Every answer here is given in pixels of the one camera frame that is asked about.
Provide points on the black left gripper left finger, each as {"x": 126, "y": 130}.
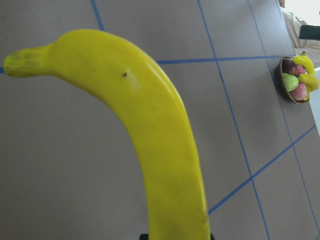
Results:
{"x": 144, "y": 236}

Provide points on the yellow banana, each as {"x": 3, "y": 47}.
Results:
{"x": 305, "y": 61}
{"x": 138, "y": 91}
{"x": 309, "y": 80}

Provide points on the woven brown fruit basket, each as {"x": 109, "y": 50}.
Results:
{"x": 281, "y": 87}

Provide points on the pink apple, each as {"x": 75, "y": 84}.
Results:
{"x": 300, "y": 93}
{"x": 298, "y": 70}

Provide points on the green pear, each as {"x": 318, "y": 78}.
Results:
{"x": 291, "y": 82}

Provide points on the dark red mango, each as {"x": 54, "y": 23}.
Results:
{"x": 288, "y": 66}

